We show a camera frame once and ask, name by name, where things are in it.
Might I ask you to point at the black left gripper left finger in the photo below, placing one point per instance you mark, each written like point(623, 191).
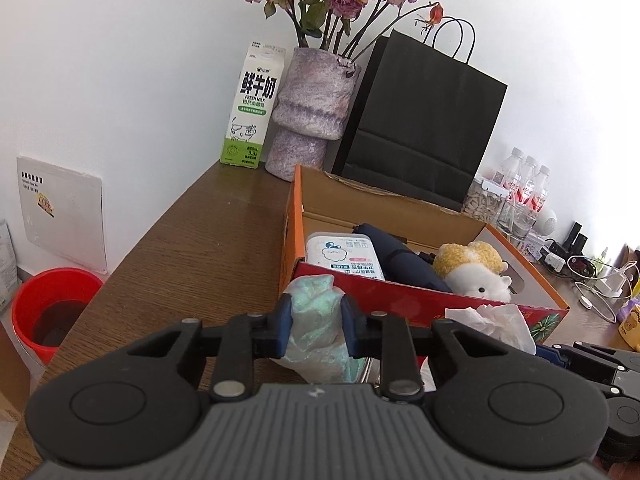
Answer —
point(182, 349)

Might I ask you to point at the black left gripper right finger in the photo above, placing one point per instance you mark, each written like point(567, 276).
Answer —
point(449, 347)

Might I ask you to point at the pale green bag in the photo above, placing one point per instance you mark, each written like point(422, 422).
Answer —
point(316, 346)

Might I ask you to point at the white tissue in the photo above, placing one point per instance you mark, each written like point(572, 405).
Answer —
point(504, 323)

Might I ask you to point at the dark navy folded umbrella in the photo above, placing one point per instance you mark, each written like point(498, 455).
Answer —
point(399, 263)

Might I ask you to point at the orange cardboard box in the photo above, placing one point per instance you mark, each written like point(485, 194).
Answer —
point(321, 202)

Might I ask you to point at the white wet wipes pack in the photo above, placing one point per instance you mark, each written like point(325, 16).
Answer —
point(346, 253)

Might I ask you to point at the yellow white plush toy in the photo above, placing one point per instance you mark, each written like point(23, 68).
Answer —
point(474, 270)

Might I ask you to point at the white power adapter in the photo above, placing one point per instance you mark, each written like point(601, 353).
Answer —
point(554, 262)

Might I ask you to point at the red plastic bucket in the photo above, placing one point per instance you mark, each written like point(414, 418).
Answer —
point(46, 307)

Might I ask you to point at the white round speaker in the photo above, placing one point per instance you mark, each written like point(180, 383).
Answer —
point(546, 221)

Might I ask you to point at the clear jar of seeds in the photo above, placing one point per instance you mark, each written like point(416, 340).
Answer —
point(484, 200)

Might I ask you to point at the empty drinking glass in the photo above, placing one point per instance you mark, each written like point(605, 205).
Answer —
point(515, 221)

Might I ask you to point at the right red-label water bottle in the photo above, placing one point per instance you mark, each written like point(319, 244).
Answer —
point(540, 190)

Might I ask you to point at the red-label water bottle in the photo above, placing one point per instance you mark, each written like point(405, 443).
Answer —
point(540, 190)
point(507, 173)
point(526, 177)

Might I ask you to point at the left red-label water bottle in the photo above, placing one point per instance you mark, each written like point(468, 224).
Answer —
point(507, 173)

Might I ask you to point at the middle red-label water bottle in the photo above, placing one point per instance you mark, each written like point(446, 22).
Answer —
point(526, 177)

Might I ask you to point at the black paper shopping bag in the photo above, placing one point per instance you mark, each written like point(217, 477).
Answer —
point(420, 124)

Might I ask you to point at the purple textured vase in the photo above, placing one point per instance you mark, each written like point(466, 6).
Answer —
point(312, 110)

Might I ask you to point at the green white milk carton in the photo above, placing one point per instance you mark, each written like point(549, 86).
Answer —
point(252, 106)

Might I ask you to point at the dried rose bouquet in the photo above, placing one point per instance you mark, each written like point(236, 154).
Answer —
point(340, 0)

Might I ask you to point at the white envelope against wall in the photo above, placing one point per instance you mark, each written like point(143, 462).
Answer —
point(62, 212)

